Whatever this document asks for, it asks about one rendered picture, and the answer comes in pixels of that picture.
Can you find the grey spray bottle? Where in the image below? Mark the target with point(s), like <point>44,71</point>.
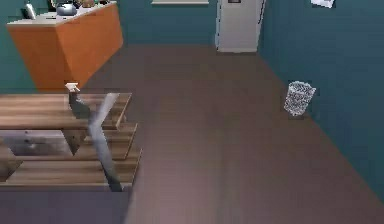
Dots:
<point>77,106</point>

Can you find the white wall paper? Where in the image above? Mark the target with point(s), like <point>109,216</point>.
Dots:
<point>322,3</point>

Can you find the brown wooden table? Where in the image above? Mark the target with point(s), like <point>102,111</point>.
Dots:
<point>40,110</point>

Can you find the white mesh waste bin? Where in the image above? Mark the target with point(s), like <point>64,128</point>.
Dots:
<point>298,98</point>

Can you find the orange kitchen counter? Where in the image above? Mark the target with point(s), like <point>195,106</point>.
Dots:
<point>66,46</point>

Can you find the silver kettle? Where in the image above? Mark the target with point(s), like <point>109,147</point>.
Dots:
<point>66,9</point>

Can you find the brown round object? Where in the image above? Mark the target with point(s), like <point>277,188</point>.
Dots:
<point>87,3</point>

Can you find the silver metal cup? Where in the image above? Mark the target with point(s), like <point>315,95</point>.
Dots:
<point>30,11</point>

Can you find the white room door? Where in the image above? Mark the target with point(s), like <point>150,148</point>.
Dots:
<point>238,26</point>

